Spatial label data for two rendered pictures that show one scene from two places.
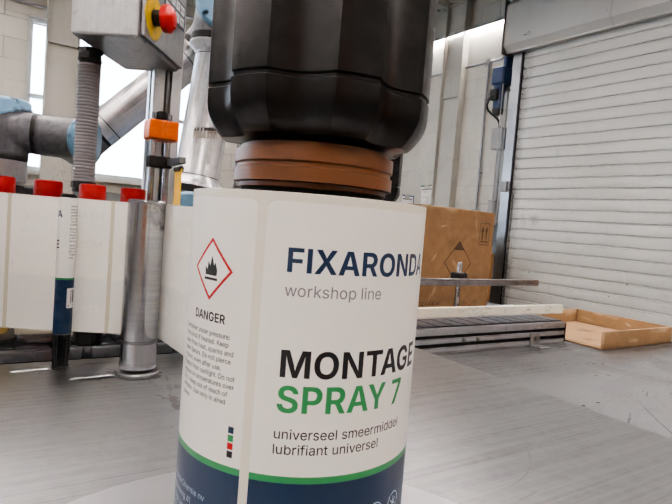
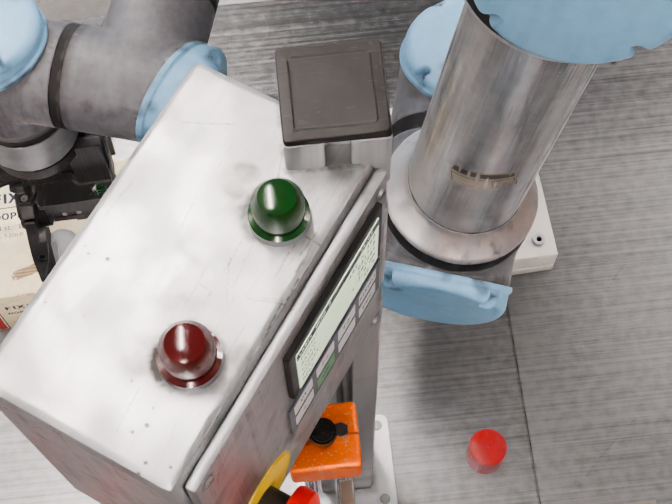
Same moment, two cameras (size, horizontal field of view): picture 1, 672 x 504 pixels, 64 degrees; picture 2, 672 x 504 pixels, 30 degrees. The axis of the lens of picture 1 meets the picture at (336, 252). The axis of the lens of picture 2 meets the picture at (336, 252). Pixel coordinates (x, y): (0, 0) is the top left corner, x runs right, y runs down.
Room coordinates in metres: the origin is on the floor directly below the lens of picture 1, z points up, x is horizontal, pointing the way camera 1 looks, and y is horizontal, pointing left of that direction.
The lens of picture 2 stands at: (0.67, 0.18, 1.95)
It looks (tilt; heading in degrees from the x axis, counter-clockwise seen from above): 67 degrees down; 29
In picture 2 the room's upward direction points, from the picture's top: 2 degrees counter-clockwise
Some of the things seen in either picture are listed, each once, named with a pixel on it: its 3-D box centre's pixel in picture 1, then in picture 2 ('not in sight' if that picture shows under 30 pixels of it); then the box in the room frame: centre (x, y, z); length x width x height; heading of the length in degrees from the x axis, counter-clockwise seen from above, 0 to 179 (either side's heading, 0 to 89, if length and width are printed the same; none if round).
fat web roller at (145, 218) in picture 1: (142, 287); not in sight; (0.57, 0.20, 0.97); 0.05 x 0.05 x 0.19
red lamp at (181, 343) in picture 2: not in sight; (187, 350); (0.78, 0.31, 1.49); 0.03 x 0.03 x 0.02
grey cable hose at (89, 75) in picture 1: (86, 121); not in sight; (0.80, 0.38, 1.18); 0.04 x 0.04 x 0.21
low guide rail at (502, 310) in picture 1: (372, 314); not in sight; (0.93, -0.07, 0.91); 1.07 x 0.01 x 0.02; 123
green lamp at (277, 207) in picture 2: not in sight; (278, 206); (0.85, 0.30, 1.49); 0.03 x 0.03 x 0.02
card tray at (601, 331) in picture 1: (587, 326); not in sight; (1.34, -0.65, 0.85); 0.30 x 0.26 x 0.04; 123
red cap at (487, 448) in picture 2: not in sight; (486, 451); (0.97, 0.20, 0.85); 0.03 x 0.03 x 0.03
